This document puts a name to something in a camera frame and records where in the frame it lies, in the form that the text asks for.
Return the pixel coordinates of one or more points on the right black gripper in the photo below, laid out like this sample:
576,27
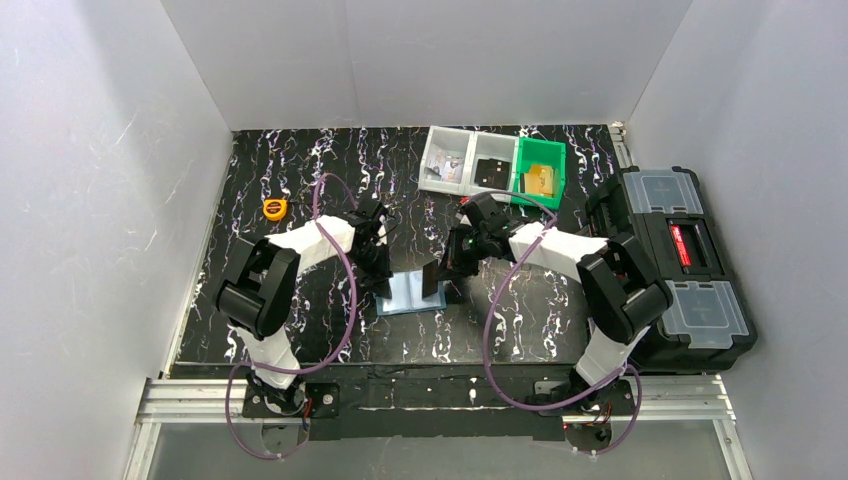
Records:
449,263

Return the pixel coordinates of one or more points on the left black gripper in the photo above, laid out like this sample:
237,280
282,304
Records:
378,263

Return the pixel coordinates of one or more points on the blue card holder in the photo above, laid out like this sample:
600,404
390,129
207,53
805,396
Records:
406,295

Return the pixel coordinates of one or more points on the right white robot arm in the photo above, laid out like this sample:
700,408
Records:
621,284

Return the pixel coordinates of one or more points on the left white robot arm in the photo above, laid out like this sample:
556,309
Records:
258,285

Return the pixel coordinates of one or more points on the orange tape measure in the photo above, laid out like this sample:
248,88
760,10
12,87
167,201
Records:
275,209

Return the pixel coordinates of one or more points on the small items in grey bin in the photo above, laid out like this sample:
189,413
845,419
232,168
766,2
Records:
448,168

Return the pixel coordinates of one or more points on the left grey storage bin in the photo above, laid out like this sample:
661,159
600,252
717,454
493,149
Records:
453,141

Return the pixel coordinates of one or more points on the grey storage bin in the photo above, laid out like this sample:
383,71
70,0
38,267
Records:
453,141
491,145

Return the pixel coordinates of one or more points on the black object in bin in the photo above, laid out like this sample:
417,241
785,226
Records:
492,173

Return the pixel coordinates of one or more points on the middle grey storage bin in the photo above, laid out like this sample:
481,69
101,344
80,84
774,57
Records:
491,145

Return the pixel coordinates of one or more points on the yellow items in green bin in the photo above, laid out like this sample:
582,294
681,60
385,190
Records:
538,181

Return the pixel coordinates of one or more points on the green storage bin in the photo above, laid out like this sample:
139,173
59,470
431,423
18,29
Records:
553,154

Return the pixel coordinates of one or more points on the black toolbox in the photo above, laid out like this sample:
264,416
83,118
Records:
707,329

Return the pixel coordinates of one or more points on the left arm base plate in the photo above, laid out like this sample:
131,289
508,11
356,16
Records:
302,400

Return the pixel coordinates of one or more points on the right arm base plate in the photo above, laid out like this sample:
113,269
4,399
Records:
598,422

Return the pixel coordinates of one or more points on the aluminium frame rail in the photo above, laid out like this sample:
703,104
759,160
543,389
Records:
667,398

